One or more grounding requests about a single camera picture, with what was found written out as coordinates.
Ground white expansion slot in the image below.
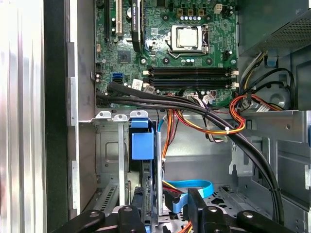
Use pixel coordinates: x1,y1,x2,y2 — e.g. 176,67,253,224
115,0,122,34

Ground black PC case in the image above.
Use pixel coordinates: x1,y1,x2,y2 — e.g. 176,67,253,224
43,0,311,233

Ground black expansion slot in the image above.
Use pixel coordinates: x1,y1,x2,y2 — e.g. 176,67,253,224
105,0,110,42

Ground black graphics card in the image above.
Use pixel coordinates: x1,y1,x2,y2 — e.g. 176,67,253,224
130,0,147,53

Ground metal optical drive cage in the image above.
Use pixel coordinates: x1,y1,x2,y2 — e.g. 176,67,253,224
228,109,311,212

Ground disk power wire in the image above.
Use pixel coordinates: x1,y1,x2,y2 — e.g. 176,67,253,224
162,181,192,233

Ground silver CPU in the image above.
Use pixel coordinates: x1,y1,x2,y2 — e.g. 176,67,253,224
176,26,200,48

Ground black RAM slot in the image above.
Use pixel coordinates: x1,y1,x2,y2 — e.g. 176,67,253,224
143,77,240,89
143,67,240,77

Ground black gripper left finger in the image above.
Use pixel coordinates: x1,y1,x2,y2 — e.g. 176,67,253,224
57,187,144,233

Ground grey power supply unit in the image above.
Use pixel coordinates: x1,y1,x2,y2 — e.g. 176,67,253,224
238,0,311,58

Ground hard disk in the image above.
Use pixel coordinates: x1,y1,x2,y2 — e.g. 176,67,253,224
128,110,163,233

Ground blue data wire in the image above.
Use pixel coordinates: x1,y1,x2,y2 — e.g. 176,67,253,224
160,179,214,215

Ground green motherboard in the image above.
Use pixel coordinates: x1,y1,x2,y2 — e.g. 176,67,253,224
94,0,239,109

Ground yellow black supply wires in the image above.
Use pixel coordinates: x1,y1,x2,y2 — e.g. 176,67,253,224
239,50,269,97

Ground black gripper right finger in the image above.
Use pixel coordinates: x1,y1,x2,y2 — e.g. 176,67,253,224
187,188,294,233

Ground CPU socket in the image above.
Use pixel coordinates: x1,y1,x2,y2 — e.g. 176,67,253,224
165,23,211,59

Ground black cable bundle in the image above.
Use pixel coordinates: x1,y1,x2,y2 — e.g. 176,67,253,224
96,81,285,226

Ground orange red wire bundle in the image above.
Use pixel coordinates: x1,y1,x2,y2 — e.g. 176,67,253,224
160,93,284,162

